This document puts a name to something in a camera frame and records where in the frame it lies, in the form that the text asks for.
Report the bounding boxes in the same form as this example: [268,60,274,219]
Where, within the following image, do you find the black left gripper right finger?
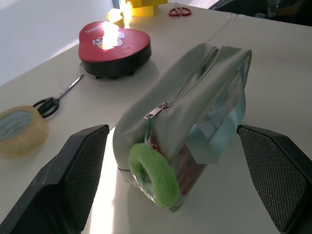
[236,124,312,234]

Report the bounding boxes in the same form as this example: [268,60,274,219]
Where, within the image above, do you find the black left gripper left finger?
[0,124,110,234]

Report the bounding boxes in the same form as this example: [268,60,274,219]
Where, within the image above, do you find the grey zippered pouch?
[112,42,252,212]

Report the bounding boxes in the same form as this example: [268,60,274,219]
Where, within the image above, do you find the clear packing tape roll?
[0,105,50,158]

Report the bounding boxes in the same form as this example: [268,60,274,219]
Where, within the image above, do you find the red heart-shaped box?
[78,21,152,80]

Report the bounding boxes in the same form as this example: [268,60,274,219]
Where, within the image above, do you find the yellow plastic block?
[105,8,125,28]

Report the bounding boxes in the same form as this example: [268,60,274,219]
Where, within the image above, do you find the yellow plastic stand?
[124,0,169,17]

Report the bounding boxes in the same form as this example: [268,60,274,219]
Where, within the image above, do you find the black-handled scissors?
[32,74,85,119]

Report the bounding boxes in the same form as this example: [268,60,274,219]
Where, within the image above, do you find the green fuzzy ring charm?
[128,142,180,209]

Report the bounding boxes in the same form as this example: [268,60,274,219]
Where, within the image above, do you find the red-handled scissors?
[168,2,192,18]

